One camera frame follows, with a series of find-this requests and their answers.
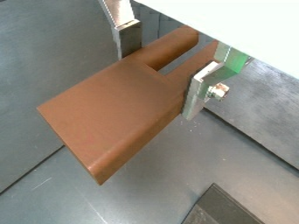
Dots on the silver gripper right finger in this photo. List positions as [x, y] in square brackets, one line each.
[206, 85]

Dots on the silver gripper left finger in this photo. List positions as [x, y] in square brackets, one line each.
[126, 26]

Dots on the brown square-circle forked object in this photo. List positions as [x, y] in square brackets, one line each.
[110, 115]

